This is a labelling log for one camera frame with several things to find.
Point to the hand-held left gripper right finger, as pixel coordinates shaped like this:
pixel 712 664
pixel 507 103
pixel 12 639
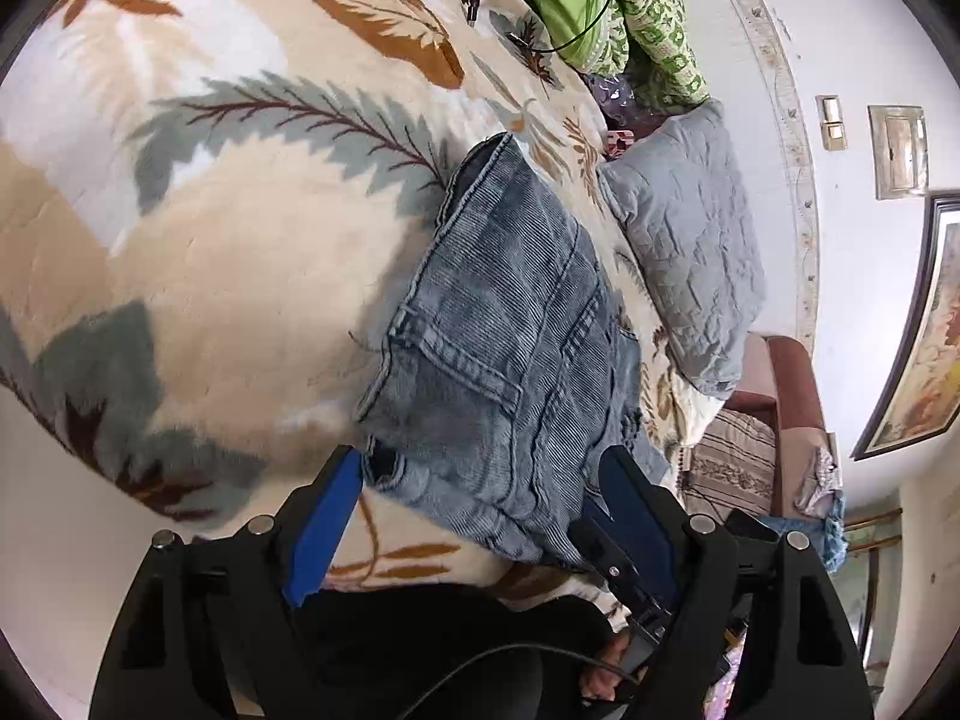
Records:
pixel 637 510

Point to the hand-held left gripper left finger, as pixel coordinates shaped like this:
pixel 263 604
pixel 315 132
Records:
pixel 322 525

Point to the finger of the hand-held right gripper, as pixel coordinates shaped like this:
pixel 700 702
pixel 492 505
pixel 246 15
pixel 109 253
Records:
pixel 611 562

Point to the grey-blue denim pants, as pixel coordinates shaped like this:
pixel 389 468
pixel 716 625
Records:
pixel 495 345

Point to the person's right hand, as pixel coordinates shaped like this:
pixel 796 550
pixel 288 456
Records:
pixel 606 671

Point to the striped patterned cloth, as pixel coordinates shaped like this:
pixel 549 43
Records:
pixel 731 465

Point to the pale patterned cloth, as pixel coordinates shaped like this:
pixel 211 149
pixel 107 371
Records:
pixel 821 480

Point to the light blue cloth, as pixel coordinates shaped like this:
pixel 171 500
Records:
pixel 829 536

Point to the brown armchair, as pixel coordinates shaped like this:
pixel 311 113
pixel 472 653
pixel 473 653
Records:
pixel 791 390

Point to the grey quilted pillow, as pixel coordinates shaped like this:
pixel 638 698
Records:
pixel 682 240

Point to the beige leaf-print blanket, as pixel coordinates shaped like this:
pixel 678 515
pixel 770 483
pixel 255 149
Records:
pixel 225 225

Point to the purple cloth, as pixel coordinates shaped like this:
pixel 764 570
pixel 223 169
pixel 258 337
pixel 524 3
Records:
pixel 619 97

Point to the framed wall picture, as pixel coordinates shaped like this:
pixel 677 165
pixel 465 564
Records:
pixel 922 360

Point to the brass wall switch plate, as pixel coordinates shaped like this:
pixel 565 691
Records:
pixel 831 120

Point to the metal wall panel box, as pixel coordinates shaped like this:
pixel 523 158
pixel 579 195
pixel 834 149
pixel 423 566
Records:
pixel 896 150

